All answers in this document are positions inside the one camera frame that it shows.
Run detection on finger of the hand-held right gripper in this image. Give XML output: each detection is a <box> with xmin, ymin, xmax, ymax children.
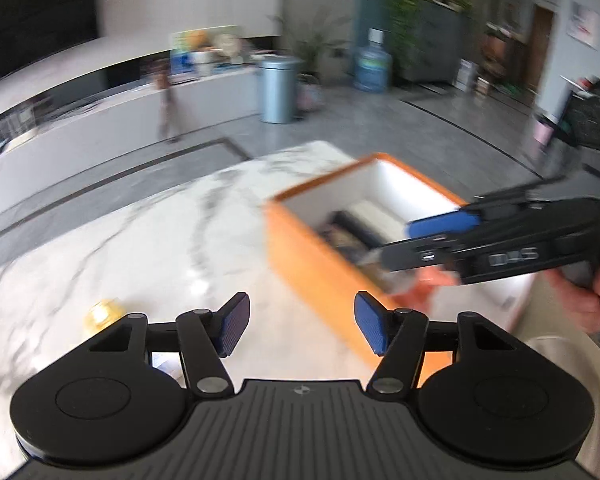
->
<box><xmin>379</xmin><ymin>237</ymin><xmax>469</xmax><ymax>272</ymax></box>
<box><xmin>406</xmin><ymin>175</ymin><xmax>567</xmax><ymax>239</ymax></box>

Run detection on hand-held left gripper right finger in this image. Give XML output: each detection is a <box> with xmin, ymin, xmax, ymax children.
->
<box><xmin>355</xmin><ymin>291</ymin><xmax>518</xmax><ymax>401</ymax></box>

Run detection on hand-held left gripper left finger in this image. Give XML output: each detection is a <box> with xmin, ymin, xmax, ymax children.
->
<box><xmin>87</xmin><ymin>291</ymin><xmax>251</xmax><ymax>401</ymax></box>

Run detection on orange cardboard box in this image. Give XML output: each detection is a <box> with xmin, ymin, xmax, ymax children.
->
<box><xmin>265</xmin><ymin>152</ymin><xmax>536</xmax><ymax>377</ymax></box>

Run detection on person's right hand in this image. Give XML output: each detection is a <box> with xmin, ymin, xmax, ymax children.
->
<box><xmin>550</xmin><ymin>209</ymin><xmax>600</xmax><ymax>334</ymax></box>

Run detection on pink bin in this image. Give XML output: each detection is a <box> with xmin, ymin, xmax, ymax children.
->
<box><xmin>534</xmin><ymin>112</ymin><xmax>554</xmax><ymax>149</ymax></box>

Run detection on yellow tape measure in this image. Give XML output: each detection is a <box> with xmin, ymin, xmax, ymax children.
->
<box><xmin>84</xmin><ymin>299</ymin><xmax>127</xmax><ymax>335</ymax></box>

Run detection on black chair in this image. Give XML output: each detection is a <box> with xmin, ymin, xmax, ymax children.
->
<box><xmin>557</xmin><ymin>77</ymin><xmax>600</xmax><ymax>173</ymax></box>

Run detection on white floor boxes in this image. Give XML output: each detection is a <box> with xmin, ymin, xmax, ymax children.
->
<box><xmin>456</xmin><ymin>59</ymin><xmax>492</xmax><ymax>97</ymax></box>

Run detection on person's beige clothing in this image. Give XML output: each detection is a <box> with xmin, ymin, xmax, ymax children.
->
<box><xmin>510</xmin><ymin>270</ymin><xmax>600</xmax><ymax>480</ymax></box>

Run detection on blue water jug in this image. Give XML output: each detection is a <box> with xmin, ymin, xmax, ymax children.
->
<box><xmin>353</xmin><ymin>42</ymin><xmax>394</xmax><ymax>94</ymax></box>

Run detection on dark grey cabinet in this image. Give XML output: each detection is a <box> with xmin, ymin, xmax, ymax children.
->
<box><xmin>420</xmin><ymin>0</ymin><xmax>475</xmax><ymax>87</ymax></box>

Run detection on wooden door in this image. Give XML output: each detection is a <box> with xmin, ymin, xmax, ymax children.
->
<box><xmin>526</xmin><ymin>4</ymin><xmax>557</xmax><ymax>107</ymax></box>

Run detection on small potted plant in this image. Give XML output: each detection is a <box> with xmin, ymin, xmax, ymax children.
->
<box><xmin>277</xmin><ymin>14</ymin><xmax>342</xmax><ymax>112</ymax></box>

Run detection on grey trash can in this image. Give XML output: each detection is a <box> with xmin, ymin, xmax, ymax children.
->
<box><xmin>259</xmin><ymin>55</ymin><xmax>302</xmax><ymax>124</ymax></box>

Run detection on tall green potted plant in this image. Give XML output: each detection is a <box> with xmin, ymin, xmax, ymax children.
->
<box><xmin>355</xmin><ymin>0</ymin><xmax>463</xmax><ymax>81</ymax></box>

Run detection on slim brown object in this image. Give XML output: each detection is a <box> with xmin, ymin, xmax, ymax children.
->
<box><xmin>156</xmin><ymin>71</ymin><xmax>182</xmax><ymax>144</ymax></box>

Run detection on long white counter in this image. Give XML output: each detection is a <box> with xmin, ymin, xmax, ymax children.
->
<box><xmin>0</xmin><ymin>66</ymin><xmax>262</xmax><ymax>213</ymax></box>

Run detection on pile of colourful counter goods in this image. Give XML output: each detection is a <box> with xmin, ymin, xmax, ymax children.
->
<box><xmin>169</xmin><ymin>26</ymin><xmax>253</xmax><ymax>81</ymax></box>

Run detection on wall picture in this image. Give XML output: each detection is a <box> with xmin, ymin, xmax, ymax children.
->
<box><xmin>567</xmin><ymin>1</ymin><xmax>600</xmax><ymax>52</ymax></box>

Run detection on black wall screen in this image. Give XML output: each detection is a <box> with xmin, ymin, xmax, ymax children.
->
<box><xmin>0</xmin><ymin>0</ymin><xmax>100</xmax><ymax>92</ymax></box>

